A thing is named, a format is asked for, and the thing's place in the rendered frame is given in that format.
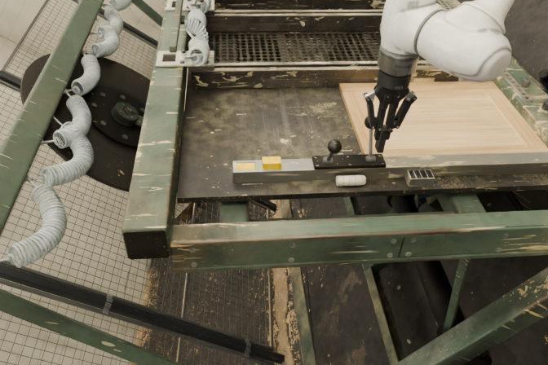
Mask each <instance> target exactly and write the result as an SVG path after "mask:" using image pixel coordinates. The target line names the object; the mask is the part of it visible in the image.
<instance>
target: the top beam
mask: <svg viewBox="0 0 548 365"><path fill-rule="evenodd" d="M167 3H168V0H166V7H165V11H164V15H163V20H162V25H161V32H160V37H159V41H158V45H157V53H156V57H155V61H154V66H153V71H152V78H151V82H150V87H149V91H148V98H147V103H146V108H145V112H144V119H143V124H142V128H141V132H140V136H139V144H138V148H137V153H136V158H135V165H134V169H133V174H132V178H131V182H130V190H129V195H128V199H127V203H126V211H125V215H124V219H123V223H122V236H123V240H124V244H125V247H126V254H127V257H128V258H129V259H150V258H167V257H170V256H171V249H170V225H172V226H173V225H174V221H175V203H176V194H177V185H178V176H179V158H180V148H181V139H182V129H183V112H184V103H185V93H186V84H187V75H188V67H156V62H157V54H158V51H169V50H170V49H169V45H170V35H171V30H172V25H173V19H174V14H175V12H174V11H167V10H166V8H167ZM186 28H187V25H186V24H185V22H184V24H181V25H180V28H179V40H178V46H177V51H181V50H186V51H189V49H188V43H189V42H190V38H191V37H190V36H189V34H188V33H187V32H186Z"/></svg>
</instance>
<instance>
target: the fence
mask: <svg viewBox="0 0 548 365"><path fill-rule="evenodd" d="M383 158H384V160H385V162H386V164H387V165H386V167H385V168H360V169H314V165H313V162H312V159H288V160H281V169H263V166H262V160H260V161H233V162H232V164H233V183H271V182H296V181H320V180H336V176H337V175H342V176H343V175H364V176H365V177H366V179H370V178H404V177H405V174H406V171H407V170H415V169H431V172H432V173H433V175H434V177H442V176H467V175H491V174H539V173H548V152H509V153H481V154H453V155H425V156H384V157H383ZM236 163H254V164H255V169H247V170H236Z"/></svg>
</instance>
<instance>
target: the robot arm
mask: <svg viewBox="0 0 548 365"><path fill-rule="evenodd" d="M513 2H514V0H474V1H471V2H463V3H462V4H461V5H460V6H459V7H456V8H454V9H452V10H450V11H446V10H444V9H443V8H442V7H441V6H440V5H439V4H438V3H436V0H386V2H385V6H384V9H383V13H382V22H381V30H380V33H381V44H380V51H379V55H378V67H379V72H378V79H377V85H376V86H375V87H374V88H373V91H371V92H370V93H367V92H365V93H364V97H365V100H366V102H367V109H368V117H369V125H370V127H371V129H372V130H374V129H375V131H374V135H373V136H374V138H375V140H376V143H375V148H376V150H377V153H383V151H384V147H385V143H386V140H388V139H389V138H390V135H391V133H392V132H393V129H395V128H396V129H399V128H400V125H401V123H402V122H403V120H404V118H405V116H406V114H407V112H408V110H409V108H410V106H411V104H412V103H413V102H414V101H415V100H416V99H417V96H416V95H415V94H414V92H413V91H409V83H410V79H411V76H412V74H413V73H414V72H415V71H416V69H417V65H418V59H419V56H421V57H422V58H424V59H425V60H427V61H428V62H429V63H430V64H432V65H434V66H435V67H437V68H438V69H440V70H442V71H444V72H446V73H448V74H450V75H453V76H455V77H458V78H461V79H463V80H467V81H474V82H486V81H490V80H493V79H495V78H497V77H499V76H500V75H501V74H502V73H504V71H505V70H506V69H507V67H508V66H509V64H510V61H511V55H512V50H511V47H510V43H509V41H508V39H507V38H506V37H505V36H503V35H504V34H505V32H506V29H505V25H504V20H505V18H506V15H507V13H508V11H509V10H510V8H511V6H512V4H513ZM375 95H376V96H377V98H378V100H379V107H378V114H377V119H376V122H375V115H374V106H373V101H374V96H375ZM404 97H405V98H404ZM402 99H404V100H403V102H402V104H401V105H400V108H399V110H398V112H397V113H396V109H397V108H398V106H399V102H400V101H401V100H402ZM388 104H389V108H388V113H387V119H386V125H384V124H383V122H384V119H385V115H386V110H387V107H388Z"/></svg>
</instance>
